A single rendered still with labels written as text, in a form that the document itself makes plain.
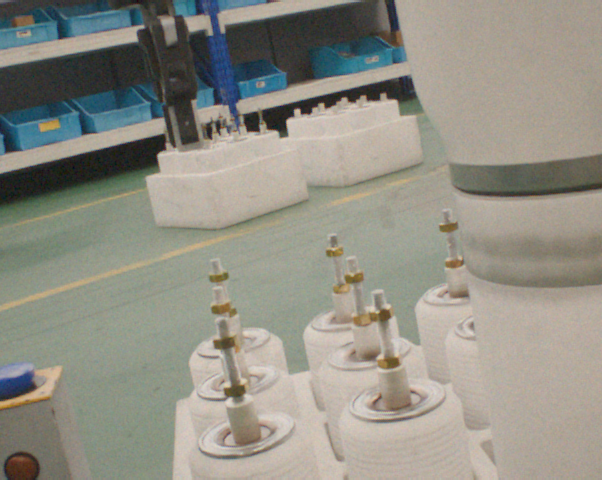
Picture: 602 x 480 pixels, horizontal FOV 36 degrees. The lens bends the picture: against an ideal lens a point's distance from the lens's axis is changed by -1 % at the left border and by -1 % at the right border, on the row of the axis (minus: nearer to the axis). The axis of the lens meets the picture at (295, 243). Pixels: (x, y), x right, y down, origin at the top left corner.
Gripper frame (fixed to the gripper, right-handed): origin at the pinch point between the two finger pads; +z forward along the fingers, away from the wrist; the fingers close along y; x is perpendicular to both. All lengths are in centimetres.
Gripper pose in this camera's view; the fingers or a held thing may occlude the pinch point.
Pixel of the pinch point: (183, 132)
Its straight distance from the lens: 78.8
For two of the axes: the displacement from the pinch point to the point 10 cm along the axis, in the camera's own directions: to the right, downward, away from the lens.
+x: -9.6, 2.3, -1.8
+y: -2.2, -1.6, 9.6
